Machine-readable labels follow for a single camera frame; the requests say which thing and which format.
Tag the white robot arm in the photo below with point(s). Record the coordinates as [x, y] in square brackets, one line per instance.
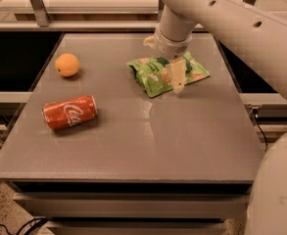
[259, 39]

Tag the green rice chip bag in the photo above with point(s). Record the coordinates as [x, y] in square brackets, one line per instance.
[151, 73]

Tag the grey table drawer unit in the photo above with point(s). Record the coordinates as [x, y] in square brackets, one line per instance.
[134, 208]

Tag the metal frame post left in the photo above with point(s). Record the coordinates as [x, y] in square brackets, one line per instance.
[40, 13]

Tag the red cola can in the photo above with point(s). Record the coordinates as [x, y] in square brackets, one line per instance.
[70, 112]

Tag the orange fruit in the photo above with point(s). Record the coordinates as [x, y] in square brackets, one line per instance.
[67, 65]

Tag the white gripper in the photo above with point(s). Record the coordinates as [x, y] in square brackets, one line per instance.
[170, 47]

